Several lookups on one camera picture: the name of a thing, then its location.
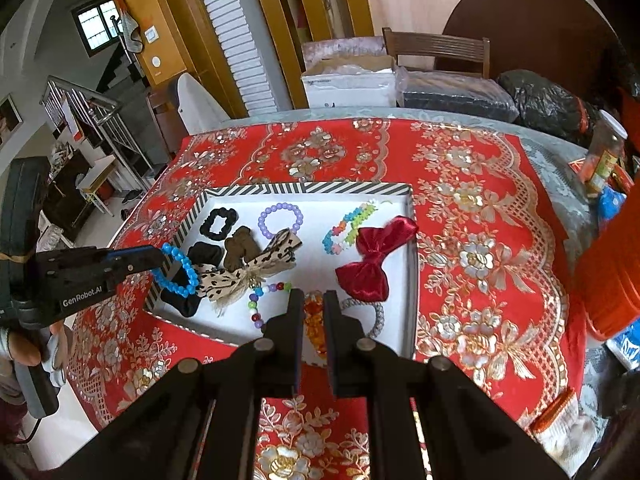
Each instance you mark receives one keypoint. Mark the window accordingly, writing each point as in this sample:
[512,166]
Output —
[95,25]

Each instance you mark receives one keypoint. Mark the blue and white packet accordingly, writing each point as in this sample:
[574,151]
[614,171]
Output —
[627,347]

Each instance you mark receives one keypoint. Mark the black hair scrunchie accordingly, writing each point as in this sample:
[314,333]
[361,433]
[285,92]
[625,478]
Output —
[205,253]
[182,302]
[207,230]

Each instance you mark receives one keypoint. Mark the orange plastic container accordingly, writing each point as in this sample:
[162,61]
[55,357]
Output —
[612,270]

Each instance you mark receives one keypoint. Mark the round brown table top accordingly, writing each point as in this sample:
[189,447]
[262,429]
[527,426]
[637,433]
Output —
[530,20]

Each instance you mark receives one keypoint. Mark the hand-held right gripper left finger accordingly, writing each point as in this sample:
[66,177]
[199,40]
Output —
[292,320]

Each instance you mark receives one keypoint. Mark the metal stair railing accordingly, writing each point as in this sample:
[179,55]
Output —
[95,110]

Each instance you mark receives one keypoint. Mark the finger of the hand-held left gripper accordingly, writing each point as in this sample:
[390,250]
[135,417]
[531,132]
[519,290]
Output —
[125,253]
[142,262]

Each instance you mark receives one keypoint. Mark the wooden chair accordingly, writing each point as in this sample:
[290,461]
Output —
[435,47]

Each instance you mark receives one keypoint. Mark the white tray with striped rim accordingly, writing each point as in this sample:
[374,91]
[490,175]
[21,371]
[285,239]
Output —
[320,265]

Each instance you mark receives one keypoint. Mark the red floral tablecloth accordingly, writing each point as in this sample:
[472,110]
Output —
[475,260]

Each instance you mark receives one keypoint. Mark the black plastic bag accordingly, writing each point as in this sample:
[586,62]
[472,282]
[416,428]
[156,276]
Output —
[545,102]

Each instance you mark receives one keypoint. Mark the leopard print bow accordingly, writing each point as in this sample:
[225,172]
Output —
[250,272]

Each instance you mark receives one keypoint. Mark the pink plastic wrapped bundle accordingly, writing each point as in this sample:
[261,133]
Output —
[340,47]

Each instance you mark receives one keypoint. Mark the red velvet bow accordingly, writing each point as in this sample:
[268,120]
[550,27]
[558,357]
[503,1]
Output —
[370,265]

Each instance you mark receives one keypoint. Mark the framed picture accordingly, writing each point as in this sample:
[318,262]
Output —
[9,120]

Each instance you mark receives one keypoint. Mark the white rounded board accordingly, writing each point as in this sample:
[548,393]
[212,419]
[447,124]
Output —
[197,102]

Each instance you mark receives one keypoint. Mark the white cardboard box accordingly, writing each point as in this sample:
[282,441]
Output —
[350,87]

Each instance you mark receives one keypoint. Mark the white louvered door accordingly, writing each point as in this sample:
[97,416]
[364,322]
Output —
[232,35]

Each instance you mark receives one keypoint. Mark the person's left hand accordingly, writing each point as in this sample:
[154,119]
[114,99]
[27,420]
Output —
[22,347]

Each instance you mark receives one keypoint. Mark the grey hanging object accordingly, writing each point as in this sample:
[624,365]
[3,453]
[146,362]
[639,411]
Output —
[131,32]

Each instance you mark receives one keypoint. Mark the dark cloth in plastic wrap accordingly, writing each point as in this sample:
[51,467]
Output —
[457,92]

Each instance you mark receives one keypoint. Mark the white glove with orange cuff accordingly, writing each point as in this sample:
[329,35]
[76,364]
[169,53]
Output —
[575,435]

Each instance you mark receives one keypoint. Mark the clear plastic jar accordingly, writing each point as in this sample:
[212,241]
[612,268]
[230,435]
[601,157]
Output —
[605,160]

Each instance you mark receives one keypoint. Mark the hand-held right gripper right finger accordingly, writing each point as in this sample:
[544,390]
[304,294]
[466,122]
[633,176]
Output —
[332,320]

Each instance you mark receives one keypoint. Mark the small white table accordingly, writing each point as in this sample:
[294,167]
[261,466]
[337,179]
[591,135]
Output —
[102,170]

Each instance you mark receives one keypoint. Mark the brown bow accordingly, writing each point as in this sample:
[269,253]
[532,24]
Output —
[240,250]

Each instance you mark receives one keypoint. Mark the wall switch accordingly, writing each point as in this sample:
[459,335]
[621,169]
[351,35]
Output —
[152,34]

